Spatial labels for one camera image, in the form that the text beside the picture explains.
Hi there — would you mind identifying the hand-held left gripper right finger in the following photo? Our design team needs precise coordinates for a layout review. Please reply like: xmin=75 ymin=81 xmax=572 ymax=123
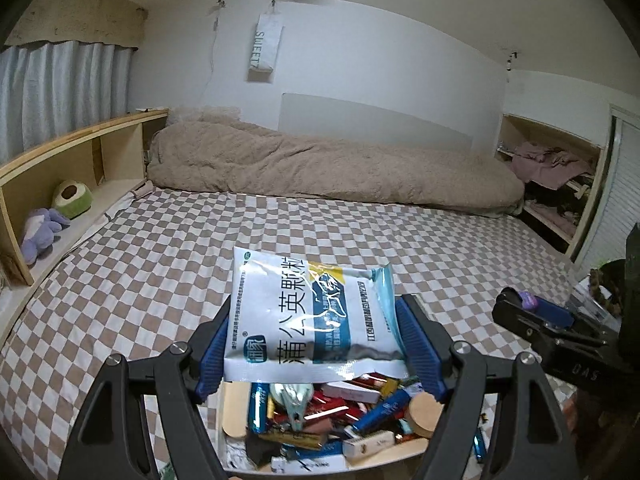
xmin=395 ymin=294 xmax=583 ymax=480

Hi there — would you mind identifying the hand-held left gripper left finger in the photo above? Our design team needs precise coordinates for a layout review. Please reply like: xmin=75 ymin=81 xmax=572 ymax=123
xmin=62 ymin=295 xmax=236 ymax=480

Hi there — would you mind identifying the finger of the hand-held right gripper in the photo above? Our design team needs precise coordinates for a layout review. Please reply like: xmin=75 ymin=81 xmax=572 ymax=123
xmin=535 ymin=298 xmax=610 ymax=345
xmin=491 ymin=287 xmax=551 ymax=357

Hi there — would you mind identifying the white medicine packet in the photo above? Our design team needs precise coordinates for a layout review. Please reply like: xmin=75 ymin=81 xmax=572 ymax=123
xmin=222 ymin=246 xmax=407 ymax=383

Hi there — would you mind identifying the white cardboard box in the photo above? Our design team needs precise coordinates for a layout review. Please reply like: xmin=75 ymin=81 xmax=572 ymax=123
xmin=216 ymin=377 xmax=448 ymax=478

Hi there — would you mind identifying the clear storage box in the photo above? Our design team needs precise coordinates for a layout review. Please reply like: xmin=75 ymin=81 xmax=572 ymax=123
xmin=565 ymin=267 xmax=623 ymax=323

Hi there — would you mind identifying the oblong wooden case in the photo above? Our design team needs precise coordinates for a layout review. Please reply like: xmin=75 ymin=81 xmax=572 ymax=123
xmin=222 ymin=382 xmax=251 ymax=442

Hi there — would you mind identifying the round wooden box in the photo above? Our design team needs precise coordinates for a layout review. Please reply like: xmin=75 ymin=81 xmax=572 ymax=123
xmin=406 ymin=392 xmax=446 ymax=440

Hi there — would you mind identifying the checkered bed sheet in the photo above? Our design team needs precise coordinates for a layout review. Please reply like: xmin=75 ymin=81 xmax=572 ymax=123
xmin=0 ymin=186 xmax=593 ymax=480

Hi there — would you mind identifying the teal clothes clip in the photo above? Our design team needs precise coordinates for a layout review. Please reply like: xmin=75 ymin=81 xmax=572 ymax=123
xmin=272 ymin=382 xmax=316 ymax=431

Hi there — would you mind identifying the small black box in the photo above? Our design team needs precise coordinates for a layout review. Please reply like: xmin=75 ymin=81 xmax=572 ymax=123
xmin=245 ymin=441 xmax=275 ymax=471

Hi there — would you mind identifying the small white box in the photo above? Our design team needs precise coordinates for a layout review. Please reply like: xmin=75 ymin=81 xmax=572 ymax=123
xmin=342 ymin=430 xmax=396 ymax=461

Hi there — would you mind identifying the gold metallic tube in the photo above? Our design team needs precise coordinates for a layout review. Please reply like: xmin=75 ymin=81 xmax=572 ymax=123
xmin=257 ymin=432 xmax=328 ymax=450

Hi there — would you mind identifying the pink clothes pile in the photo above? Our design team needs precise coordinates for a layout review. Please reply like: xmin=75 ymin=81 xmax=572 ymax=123
xmin=510 ymin=141 xmax=596 ymax=191

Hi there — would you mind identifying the wooden clothes shelf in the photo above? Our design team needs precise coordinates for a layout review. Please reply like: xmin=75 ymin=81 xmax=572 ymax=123
xmin=495 ymin=112 xmax=608 ymax=258

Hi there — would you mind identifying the beige fluffy duvet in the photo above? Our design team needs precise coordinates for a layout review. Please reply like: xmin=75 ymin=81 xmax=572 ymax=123
xmin=147 ymin=107 xmax=526 ymax=218

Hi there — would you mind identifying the avocado plush toy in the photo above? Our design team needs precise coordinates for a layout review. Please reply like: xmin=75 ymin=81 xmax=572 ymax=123
xmin=52 ymin=181 xmax=92 ymax=220

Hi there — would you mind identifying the purple plush toy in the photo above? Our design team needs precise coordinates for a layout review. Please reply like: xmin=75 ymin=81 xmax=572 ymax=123
xmin=21 ymin=208 xmax=71 ymax=267

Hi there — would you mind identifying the wooden bedside shelf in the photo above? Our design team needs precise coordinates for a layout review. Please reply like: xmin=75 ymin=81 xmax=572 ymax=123
xmin=0 ymin=109 xmax=170 ymax=311

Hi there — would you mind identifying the pale grey curtain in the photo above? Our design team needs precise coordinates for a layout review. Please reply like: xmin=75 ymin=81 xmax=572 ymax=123
xmin=0 ymin=42 xmax=133 ymax=163

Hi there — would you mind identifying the white paper bag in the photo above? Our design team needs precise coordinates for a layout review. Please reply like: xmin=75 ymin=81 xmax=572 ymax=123
xmin=247 ymin=10 xmax=283 ymax=83

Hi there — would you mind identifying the beige curtain valance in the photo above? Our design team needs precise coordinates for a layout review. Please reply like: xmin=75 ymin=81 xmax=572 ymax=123
xmin=4 ymin=0 xmax=147 ymax=52

